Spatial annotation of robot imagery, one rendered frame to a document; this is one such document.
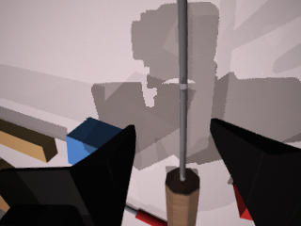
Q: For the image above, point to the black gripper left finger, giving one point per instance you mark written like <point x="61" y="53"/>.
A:
<point x="96" y="186"/>

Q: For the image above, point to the red cube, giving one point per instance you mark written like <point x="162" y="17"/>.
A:
<point x="243" y="212"/>

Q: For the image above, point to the red cylinder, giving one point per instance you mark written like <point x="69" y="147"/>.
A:
<point x="145" y="217"/>

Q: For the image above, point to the brown wooden-handled tool with grey metal shaft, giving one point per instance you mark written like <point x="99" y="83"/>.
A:
<point x="182" y="185"/>

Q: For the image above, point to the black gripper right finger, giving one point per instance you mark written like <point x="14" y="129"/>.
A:
<point x="267" y="173"/>

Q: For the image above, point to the blue cube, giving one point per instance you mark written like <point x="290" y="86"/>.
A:
<point x="87" y="138"/>

